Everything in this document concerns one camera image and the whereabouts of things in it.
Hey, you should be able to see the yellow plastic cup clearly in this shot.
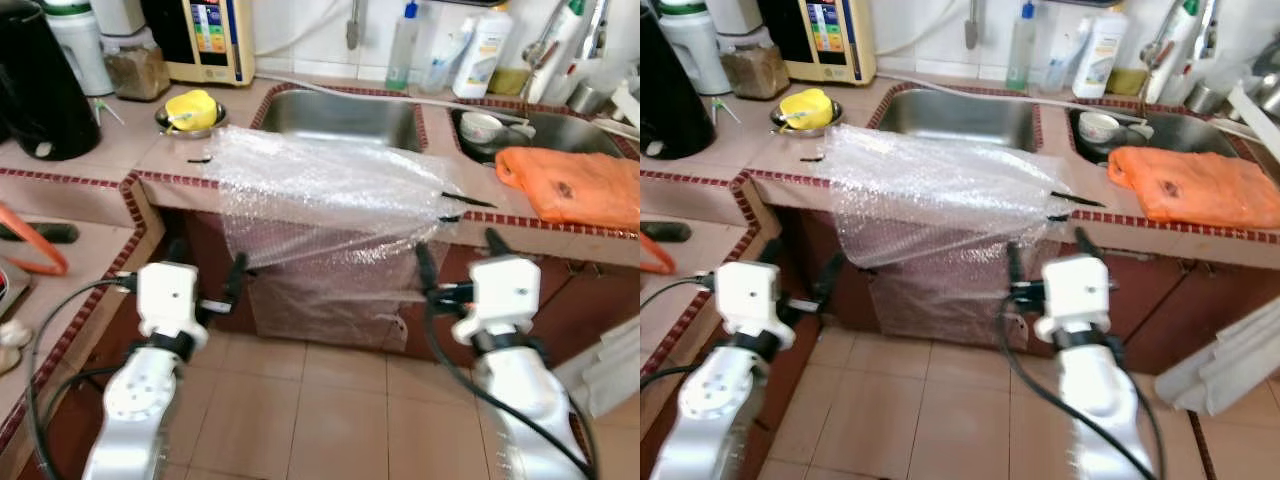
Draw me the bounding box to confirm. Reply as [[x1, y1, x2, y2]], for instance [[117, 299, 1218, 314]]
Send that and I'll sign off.
[[778, 88, 837, 132], [165, 89, 220, 132]]

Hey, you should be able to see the black knife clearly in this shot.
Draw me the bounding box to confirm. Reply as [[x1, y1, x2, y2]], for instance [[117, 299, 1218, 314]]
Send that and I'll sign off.
[[1049, 190, 1110, 212], [439, 190, 499, 212]]

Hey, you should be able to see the orange plastic bag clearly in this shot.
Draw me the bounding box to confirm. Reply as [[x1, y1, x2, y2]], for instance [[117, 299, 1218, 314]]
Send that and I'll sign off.
[[495, 146, 641, 233], [1107, 146, 1280, 233]]

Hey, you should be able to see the dark red cabinet front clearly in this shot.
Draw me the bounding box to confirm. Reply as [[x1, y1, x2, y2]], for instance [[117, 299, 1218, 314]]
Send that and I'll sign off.
[[775, 205, 1280, 377], [150, 205, 641, 367]]

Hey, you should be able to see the dark green stone pestle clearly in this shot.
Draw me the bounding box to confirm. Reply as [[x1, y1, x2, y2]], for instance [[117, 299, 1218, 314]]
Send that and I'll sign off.
[[0, 222, 80, 245], [640, 221, 694, 245]]

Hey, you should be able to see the clear bubble wrap sheet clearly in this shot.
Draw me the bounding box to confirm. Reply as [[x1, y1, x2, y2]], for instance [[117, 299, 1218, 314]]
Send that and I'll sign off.
[[204, 125, 473, 353], [824, 125, 1073, 353]]

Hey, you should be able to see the white ceramic bowl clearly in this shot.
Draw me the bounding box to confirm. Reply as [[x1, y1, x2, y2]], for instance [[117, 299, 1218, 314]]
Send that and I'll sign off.
[[1077, 111, 1124, 147], [459, 111, 507, 147]]

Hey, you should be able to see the steel bowl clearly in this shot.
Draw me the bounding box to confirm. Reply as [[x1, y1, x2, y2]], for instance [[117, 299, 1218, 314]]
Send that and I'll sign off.
[[769, 100, 844, 140], [154, 100, 230, 140]]

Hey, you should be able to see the steel sink basin with dishes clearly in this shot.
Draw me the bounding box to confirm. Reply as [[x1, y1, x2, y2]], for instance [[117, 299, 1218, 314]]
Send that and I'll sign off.
[[1068, 105, 1253, 167], [450, 105, 627, 167]]

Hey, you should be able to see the steel cup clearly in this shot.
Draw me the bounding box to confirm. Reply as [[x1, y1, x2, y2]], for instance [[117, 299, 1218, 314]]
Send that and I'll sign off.
[[569, 82, 617, 114], [1185, 80, 1232, 117]]

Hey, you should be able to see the white folded cloth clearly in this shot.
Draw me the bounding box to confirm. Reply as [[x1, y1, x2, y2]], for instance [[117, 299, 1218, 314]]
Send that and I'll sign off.
[[1154, 298, 1280, 418], [579, 318, 641, 418]]

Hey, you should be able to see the clear jar of brown powder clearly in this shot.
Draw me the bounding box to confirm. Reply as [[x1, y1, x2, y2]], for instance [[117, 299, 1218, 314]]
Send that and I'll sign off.
[[104, 35, 172, 102], [720, 38, 792, 102]]

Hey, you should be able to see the black electric kettle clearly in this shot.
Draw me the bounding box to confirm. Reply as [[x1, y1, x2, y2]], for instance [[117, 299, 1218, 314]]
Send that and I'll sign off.
[[640, 5, 717, 162], [0, 0, 102, 162]]

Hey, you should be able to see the clear plastic bottle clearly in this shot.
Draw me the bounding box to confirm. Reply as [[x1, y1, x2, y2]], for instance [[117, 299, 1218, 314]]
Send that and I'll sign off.
[[420, 20, 472, 97], [1040, 20, 1082, 94]]

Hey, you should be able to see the white detergent bottle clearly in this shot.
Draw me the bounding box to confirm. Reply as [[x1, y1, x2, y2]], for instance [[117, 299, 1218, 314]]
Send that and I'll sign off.
[[1072, 5, 1132, 99], [452, 5, 514, 99]]

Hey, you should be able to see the white bottle with green cap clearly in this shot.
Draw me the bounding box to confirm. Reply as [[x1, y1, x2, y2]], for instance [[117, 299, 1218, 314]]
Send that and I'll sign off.
[[525, 0, 587, 102], [1145, 0, 1202, 102]]

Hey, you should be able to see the clear bottle with blue cap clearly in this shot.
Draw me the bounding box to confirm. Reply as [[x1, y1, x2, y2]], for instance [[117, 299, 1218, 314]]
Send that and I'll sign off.
[[385, 0, 422, 92], [1005, 0, 1040, 92]]

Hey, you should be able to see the cream water ionizer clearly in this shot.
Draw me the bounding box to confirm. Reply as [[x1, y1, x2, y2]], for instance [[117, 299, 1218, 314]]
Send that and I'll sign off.
[[757, 0, 879, 87], [140, 0, 257, 88]]

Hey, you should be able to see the white jug with green band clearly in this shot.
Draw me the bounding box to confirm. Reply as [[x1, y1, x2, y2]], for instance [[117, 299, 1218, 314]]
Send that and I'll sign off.
[[44, 0, 114, 97], [655, 0, 732, 97]]

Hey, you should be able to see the chrome faucet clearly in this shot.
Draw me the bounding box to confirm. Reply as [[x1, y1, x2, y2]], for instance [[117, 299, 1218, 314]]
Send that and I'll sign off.
[[520, 0, 613, 73], [1140, 0, 1223, 73]]

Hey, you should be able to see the white plastic container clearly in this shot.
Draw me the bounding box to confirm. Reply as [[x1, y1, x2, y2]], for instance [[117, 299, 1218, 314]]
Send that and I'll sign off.
[[90, 0, 147, 37], [705, 0, 767, 37]]

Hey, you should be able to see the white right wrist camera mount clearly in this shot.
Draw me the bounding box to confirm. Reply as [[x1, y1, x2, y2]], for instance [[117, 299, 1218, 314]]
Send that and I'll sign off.
[[1034, 252, 1112, 347], [451, 254, 542, 347]]

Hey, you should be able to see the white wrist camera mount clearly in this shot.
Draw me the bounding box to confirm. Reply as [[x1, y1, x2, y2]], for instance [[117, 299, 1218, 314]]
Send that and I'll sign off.
[[1034, 252, 1112, 347], [451, 254, 542, 347], [714, 259, 784, 347], [134, 261, 210, 347]]

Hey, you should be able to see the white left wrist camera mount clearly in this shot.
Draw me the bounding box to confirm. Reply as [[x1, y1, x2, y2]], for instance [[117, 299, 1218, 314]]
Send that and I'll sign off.
[[134, 261, 210, 347], [714, 259, 784, 347]]

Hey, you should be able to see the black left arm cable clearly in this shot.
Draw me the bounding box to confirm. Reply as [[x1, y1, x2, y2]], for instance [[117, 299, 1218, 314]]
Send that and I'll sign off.
[[24, 277, 142, 480], [640, 274, 717, 387]]

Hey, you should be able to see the white drain hose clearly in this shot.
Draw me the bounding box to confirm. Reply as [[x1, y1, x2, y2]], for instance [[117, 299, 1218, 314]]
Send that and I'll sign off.
[[875, 70, 1263, 143], [255, 70, 641, 139]]

